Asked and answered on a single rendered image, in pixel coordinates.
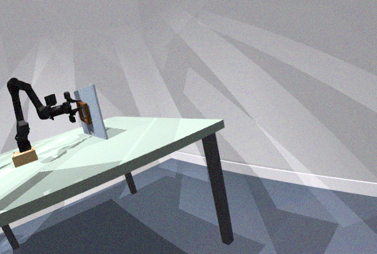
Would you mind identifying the brown wooden picture frame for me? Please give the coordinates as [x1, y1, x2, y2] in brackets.
[76, 101, 92, 125]

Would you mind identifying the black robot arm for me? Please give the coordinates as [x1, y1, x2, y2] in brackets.
[7, 78, 72, 153]

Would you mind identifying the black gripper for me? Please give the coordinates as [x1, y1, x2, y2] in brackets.
[58, 92, 82, 123]

